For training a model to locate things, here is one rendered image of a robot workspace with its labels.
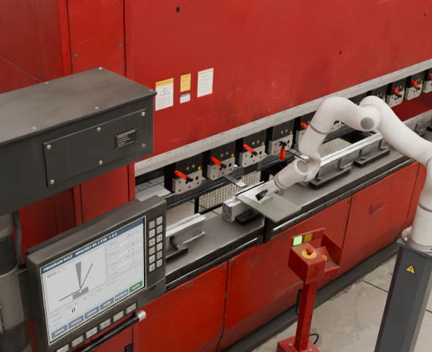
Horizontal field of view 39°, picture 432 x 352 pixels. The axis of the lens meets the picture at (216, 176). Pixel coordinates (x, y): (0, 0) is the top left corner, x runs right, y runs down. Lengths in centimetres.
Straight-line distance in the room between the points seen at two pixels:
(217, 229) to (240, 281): 31
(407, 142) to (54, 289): 157
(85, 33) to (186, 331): 165
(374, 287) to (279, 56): 194
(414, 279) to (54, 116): 192
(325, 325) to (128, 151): 242
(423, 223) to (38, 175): 179
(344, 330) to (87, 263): 238
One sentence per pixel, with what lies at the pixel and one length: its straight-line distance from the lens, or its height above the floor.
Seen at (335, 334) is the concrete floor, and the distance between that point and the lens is 382.
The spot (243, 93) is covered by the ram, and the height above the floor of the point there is 156.
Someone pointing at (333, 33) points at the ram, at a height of 173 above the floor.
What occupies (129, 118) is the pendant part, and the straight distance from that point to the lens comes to 165.
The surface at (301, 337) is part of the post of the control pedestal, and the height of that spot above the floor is 23.
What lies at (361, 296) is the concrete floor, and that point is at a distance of 412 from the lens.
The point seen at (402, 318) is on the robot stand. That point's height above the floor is 60.
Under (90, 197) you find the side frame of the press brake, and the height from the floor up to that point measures 147.
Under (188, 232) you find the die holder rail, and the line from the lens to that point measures 287.
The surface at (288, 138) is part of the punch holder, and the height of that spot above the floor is 124.
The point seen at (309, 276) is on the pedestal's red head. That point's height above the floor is 71.
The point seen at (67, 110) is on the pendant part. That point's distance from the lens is 158.
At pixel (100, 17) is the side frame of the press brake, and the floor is 207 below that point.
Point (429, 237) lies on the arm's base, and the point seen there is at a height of 106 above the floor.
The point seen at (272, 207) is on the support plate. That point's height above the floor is 100.
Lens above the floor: 258
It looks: 30 degrees down
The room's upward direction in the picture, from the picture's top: 3 degrees clockwise
